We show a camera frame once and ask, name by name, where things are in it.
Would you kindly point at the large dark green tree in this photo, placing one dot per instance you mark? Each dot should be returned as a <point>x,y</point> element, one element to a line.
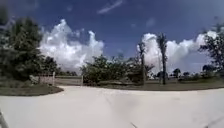
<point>20,50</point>

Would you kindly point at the grass patch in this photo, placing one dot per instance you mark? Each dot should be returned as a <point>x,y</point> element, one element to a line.
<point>30,90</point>

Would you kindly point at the distant row of trees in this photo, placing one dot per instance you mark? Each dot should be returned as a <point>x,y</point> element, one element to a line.
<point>176,72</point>

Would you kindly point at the leafy tree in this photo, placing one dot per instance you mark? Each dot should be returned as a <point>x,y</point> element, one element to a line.
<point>216,50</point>

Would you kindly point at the grass strip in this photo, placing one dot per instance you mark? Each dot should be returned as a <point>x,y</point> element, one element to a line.
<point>173,86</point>

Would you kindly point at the thin palm tree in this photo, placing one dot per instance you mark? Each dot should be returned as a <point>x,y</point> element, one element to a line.
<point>142,66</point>
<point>163,60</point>

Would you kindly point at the broad green bush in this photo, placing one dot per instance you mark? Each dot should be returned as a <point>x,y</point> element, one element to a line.
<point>103,70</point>

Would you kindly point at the pale concrete path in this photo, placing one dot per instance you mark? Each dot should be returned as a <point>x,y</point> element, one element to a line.
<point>100,110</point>

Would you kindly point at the wooden fence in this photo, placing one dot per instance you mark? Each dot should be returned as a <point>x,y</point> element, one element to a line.
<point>46,79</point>

